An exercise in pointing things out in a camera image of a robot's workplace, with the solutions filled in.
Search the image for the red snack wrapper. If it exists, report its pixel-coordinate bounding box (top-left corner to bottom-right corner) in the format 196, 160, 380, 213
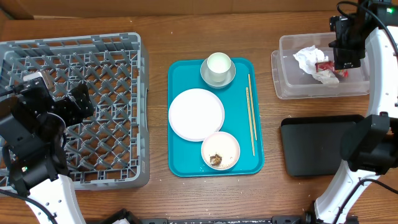
315, 61, 348, 78

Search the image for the white napkin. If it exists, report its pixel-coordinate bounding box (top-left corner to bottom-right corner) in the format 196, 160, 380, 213
293, 45, 339, 84

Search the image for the white cup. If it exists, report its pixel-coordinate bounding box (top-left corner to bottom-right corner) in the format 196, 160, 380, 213
206, 52, 232, 82

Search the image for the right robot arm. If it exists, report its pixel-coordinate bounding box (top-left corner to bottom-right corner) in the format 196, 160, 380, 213
302, 1, 397, 223

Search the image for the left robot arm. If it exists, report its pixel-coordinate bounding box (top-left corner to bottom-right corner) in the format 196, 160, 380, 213
1, 78, 94, 223

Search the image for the grey dish rack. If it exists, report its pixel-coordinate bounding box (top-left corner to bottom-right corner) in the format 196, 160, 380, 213
1, 32, 150, 190

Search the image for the clear plastic bin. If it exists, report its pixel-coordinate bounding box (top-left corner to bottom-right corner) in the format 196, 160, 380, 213
271, 32, 369, 100

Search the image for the black tray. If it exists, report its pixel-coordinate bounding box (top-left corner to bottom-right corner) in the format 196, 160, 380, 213
280, 114, 364, 177

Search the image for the white round plate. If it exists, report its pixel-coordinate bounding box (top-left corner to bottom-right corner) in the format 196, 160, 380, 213
168, 88, 225, 142

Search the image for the teal plastic tray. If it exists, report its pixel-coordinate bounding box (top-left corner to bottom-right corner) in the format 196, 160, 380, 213
167, 57, 265, 177

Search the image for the pale green bowl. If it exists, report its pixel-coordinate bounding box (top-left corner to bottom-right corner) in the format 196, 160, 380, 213
200, 58, 236, 89

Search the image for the brown food scrap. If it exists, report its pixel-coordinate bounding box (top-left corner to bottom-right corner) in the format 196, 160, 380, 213
210, 154, 222, 166

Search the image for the pink bowl with scraps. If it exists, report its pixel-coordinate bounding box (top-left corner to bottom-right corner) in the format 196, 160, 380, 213
201, 131, 241, 171

